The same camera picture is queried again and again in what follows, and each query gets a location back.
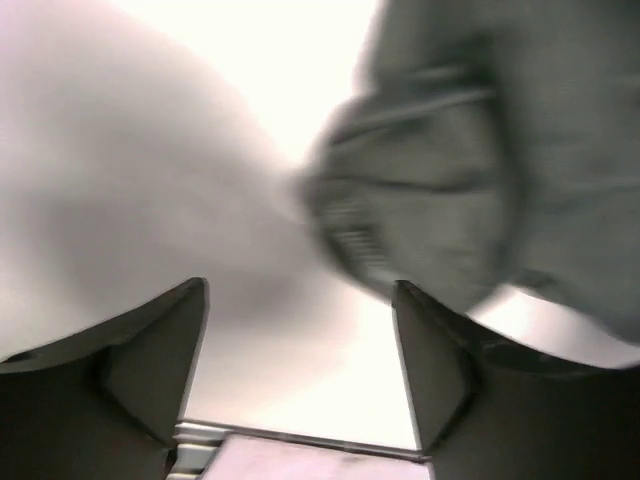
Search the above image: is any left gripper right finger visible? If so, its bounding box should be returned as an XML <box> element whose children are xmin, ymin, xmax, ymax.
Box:
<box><xmin>393</xmin><ymin>281</ymin><xmax>639</xmax><ymax>479</ymax></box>

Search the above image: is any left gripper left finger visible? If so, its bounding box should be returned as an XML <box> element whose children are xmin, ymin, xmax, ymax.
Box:
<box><xmin>1</xmin><ymin>278</ymin><xmax>208</xmax><ymax>480</ymax></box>

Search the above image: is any dark grey t shirt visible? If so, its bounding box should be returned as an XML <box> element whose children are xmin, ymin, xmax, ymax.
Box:
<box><xmin>303</xmin><ymin>1</ymin><xmax>639</xmax><ymax>343</ymax></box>

